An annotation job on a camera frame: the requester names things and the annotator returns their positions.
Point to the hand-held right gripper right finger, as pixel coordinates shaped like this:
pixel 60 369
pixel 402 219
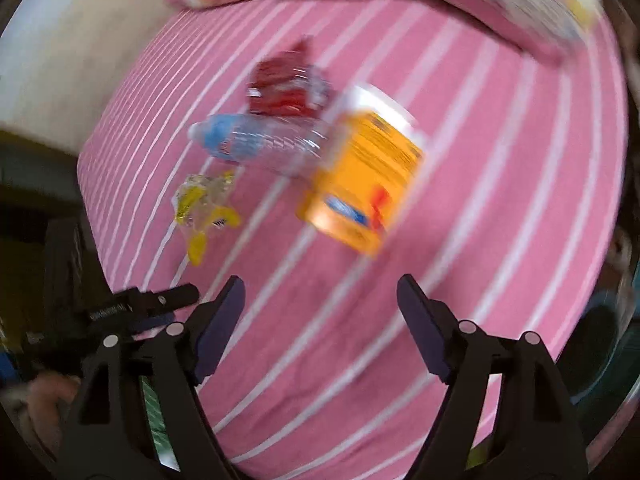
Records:
pixel 425 330

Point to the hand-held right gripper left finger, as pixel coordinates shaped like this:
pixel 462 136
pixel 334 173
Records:
pixel 220 330

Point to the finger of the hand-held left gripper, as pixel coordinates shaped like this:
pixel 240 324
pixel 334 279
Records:
pixel 152 321
pixel 160 299

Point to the yellow clear plastic wrapper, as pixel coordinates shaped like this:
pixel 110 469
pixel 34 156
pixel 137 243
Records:
pixel 205 205

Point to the orange drink carton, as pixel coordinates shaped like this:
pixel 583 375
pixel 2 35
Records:
pixel 365 180

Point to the clear plastic water bottle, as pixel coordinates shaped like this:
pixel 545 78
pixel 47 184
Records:
pixel 260 145

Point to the round plastic bin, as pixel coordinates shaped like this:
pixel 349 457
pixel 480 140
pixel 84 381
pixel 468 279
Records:
pixel 607 355

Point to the red snack packet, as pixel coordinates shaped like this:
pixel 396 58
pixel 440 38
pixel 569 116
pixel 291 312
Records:
pixel 285 87

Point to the person's left hand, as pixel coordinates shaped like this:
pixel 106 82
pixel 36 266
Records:
pixel 47 402

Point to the green patterned box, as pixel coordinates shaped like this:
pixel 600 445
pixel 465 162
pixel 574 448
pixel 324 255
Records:
pixel 152 410

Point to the pink striped bed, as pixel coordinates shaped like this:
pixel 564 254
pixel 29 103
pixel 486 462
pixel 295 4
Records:
pixel 500 160

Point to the cartoon striped quilt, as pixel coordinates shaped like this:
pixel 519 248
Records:
pixel 475 5

